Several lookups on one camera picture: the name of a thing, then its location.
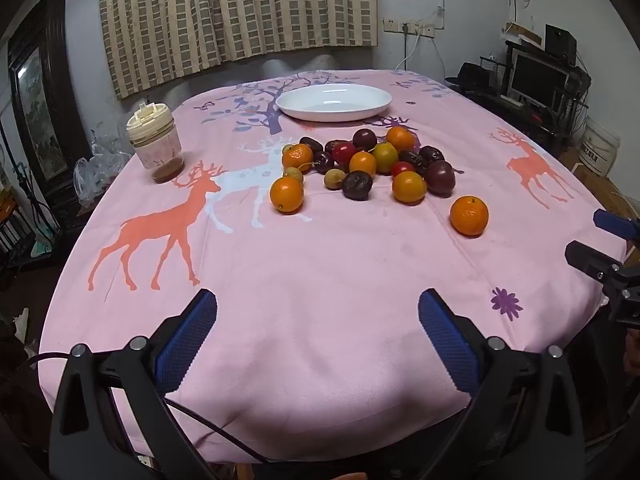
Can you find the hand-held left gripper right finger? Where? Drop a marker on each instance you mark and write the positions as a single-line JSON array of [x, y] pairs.
[[445, 332]]

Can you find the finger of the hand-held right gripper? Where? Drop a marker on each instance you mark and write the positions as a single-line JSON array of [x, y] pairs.
[[612, 221], [585, 256]]

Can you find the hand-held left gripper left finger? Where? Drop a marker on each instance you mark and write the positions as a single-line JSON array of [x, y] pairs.
[[192, 327]]

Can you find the dark red plum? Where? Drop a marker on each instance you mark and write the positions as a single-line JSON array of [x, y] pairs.
[[440, 178]]

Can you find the dark brown passion fruit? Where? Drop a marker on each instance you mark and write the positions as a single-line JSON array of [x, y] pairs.
[[357, 185], [412, 158]]

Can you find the tan longan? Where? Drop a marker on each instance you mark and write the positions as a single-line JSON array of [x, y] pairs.
[[293, 175], [335, 179]]

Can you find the yellow-green orange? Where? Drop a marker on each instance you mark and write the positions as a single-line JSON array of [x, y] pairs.
[[385, 157]]

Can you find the white oval plate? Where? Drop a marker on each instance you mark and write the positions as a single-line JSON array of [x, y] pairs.
[[334, 102]]

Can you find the white bucket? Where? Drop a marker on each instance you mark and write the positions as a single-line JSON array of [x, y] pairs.
[[599, 147]]

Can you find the pink deer-print tablecloth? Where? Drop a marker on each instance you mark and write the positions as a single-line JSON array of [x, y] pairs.
[[320, 285]]

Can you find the black metal rack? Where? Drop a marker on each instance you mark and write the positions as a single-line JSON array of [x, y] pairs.
[[545, 100]]

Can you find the computer monitor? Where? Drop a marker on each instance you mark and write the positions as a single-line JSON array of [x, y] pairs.
[[537, 77]]

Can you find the clear plastic bag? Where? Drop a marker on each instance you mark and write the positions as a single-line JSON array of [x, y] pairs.
[[97, 165]]

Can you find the clear jar with cream lid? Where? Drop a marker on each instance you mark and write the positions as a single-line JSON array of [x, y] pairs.
[[152, 142]]

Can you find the black speaker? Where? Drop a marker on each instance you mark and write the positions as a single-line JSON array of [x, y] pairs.
[[559, 39]]

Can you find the black hat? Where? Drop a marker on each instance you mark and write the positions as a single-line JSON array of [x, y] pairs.
[[470, 76]]

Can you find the dark framed picture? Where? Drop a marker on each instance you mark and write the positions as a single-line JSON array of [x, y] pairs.
[[37, 105]]

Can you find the beige checked curtain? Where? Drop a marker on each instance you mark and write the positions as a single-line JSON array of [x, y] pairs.
[[235, 15]]

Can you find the wooden wall shelf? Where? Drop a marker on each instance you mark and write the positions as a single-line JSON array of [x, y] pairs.
[[522, 34]]

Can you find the white wall sockets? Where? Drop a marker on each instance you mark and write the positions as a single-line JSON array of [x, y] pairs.
[[407, 26]]

